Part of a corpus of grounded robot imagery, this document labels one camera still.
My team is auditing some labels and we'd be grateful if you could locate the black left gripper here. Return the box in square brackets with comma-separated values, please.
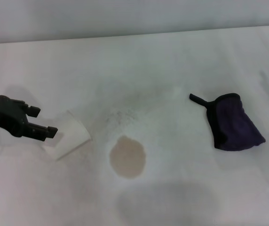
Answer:
[0, 94, 58, 142]

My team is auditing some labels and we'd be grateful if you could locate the white paper cup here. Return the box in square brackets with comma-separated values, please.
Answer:
[41, 109, 93, 162]

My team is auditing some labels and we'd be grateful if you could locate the purple rag with black trim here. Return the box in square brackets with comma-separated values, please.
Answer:
[189, 92, 267, 151]

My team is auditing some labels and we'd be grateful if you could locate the brown water stain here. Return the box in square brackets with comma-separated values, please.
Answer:
[109, 135, 147, 179]

